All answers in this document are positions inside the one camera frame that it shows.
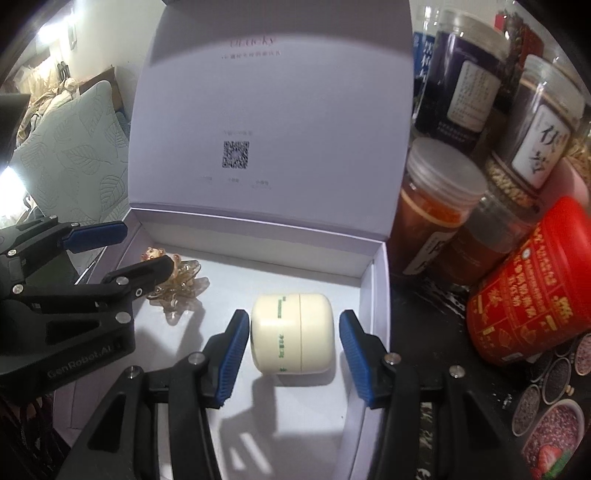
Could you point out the pink container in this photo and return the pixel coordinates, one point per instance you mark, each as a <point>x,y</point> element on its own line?
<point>570,182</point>

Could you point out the cream cosmetic jar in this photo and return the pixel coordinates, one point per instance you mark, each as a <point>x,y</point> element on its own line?
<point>295,332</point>

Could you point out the dark red contents tall jar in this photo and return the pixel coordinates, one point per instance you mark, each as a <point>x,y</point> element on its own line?
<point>521,37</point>

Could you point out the brown contents plastic jar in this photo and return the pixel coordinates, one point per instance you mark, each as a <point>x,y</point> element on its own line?
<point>485,244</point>

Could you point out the printed grain packet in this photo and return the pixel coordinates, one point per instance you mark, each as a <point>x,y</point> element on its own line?
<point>554,415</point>

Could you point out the red tin can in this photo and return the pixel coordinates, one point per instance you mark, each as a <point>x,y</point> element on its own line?
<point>531,295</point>

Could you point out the amber flower hair clip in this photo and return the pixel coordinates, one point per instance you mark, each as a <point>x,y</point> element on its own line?
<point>184,288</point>

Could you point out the grey leaf pattern pillow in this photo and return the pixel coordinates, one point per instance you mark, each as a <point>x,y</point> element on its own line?
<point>69,152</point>

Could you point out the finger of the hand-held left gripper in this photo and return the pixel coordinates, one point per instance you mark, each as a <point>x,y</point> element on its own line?
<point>94,234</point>
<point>147,273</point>

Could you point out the lavender gift box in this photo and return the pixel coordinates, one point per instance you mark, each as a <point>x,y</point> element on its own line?
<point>277,115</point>

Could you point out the beige bedding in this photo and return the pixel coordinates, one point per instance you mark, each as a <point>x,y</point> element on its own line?
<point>46,101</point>

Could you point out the blue label packet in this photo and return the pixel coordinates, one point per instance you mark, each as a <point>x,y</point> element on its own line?
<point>421,55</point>

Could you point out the yellow slices plastic jar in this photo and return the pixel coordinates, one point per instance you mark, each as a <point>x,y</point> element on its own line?
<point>581,138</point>

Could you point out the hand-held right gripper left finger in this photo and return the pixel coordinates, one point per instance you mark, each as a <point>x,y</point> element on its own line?
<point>233,355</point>

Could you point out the dark purple contents plastic jar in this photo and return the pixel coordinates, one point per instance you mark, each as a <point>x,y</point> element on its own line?
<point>461,92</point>

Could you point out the orange peel plastic jar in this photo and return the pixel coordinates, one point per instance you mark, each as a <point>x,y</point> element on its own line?
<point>429,207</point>

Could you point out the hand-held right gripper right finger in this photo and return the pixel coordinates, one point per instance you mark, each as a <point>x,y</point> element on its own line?
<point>353,355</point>

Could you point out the dark cloth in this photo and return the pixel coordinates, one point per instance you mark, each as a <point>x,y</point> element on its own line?
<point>11,129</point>

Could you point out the brown wooden board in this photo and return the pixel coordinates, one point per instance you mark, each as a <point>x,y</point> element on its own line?
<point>99,81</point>

